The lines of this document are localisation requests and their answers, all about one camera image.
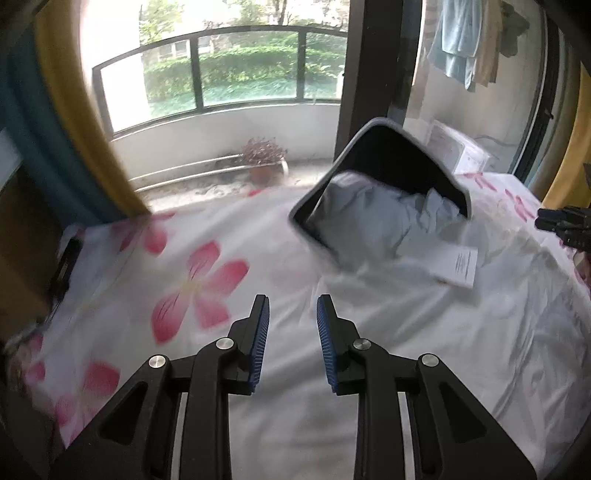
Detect white fabric sheet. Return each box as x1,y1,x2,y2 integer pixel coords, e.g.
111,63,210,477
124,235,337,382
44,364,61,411
223,206,590,479

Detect hanging blue clothes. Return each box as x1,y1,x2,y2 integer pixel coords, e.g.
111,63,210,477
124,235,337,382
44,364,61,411
428,0,483,92

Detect hanging beige clothes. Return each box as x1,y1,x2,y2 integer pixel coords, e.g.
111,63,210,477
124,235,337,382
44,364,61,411
474,1,503,87

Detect yellow curtain right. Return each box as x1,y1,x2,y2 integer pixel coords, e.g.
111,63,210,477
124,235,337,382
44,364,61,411
543,65,591,209

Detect yellow curtain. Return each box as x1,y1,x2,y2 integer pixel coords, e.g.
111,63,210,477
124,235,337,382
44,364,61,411
543,65,591,209
34,1,148,217

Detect pink floral bed sheet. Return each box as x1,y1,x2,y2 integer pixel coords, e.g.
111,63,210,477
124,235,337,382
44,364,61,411
10,174,590,455

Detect white paper label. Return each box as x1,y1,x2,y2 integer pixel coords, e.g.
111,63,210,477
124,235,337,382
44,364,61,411
433,244,478,289

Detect black remote on bed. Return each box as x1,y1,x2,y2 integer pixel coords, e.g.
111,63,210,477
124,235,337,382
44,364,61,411
49,229,84,310

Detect grey fabric storage box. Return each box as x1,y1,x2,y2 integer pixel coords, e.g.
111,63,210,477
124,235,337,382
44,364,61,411
288,117,472,270

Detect brown cardboard box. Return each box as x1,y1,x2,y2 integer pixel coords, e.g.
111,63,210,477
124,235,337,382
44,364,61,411
0,168,62,341

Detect potted dry plant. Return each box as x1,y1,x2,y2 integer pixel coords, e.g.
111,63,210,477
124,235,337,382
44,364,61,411
242,138,290,187

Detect teal curtain left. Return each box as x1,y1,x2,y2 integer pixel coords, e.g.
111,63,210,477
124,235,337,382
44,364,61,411
1,32,123,226

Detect black balcony railing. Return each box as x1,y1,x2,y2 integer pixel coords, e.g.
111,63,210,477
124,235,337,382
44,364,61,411
92,25,346,139

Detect yellow curtain left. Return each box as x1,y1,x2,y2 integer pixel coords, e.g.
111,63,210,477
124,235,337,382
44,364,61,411
34,1,148,217

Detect dark door frame post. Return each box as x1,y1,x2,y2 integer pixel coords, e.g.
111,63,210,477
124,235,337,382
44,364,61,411
335,0,424,155

